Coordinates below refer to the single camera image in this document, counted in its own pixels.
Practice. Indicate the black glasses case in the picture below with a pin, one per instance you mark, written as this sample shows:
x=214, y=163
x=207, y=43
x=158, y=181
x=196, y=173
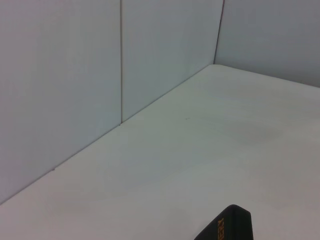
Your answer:
x=232, y=225

